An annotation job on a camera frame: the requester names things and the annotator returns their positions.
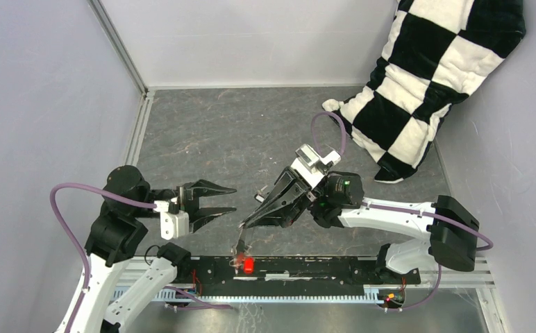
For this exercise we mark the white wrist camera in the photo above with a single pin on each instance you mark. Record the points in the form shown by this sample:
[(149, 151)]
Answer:
[(174, 222), (312, 167)]

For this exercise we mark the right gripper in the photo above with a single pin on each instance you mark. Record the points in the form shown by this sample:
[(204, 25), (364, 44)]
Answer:
[(286, 209)]

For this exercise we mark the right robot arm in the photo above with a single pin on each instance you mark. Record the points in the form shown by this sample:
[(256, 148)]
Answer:
[(443, 232)]

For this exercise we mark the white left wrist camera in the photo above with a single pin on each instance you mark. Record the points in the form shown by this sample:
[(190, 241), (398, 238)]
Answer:
[(174, 222)]

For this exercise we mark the aluminium frame rail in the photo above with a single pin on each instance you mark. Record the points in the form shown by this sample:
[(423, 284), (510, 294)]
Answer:
[(213, 270)]

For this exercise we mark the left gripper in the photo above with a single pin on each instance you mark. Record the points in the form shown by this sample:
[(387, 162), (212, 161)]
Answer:
[(189, 198)]

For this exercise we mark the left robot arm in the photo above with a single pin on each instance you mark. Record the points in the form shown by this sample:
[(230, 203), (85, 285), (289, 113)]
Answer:
[(113, 240)]

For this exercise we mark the white slotted cable duct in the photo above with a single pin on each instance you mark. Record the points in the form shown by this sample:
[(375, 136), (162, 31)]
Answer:
[(370, 296)]

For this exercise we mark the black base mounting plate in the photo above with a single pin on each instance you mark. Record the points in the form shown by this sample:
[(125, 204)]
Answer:
[(286, 288)]

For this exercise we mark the large metal keyring plate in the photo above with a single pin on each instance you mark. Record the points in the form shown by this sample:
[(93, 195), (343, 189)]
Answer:
[(239, 251)]

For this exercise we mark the black and white checkered blanket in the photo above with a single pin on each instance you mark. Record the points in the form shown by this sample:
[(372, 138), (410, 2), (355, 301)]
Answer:
[(437, 54)]

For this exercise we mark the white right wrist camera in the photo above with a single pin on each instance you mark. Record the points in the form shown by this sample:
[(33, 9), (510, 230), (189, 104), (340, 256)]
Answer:
[(312, 167)]

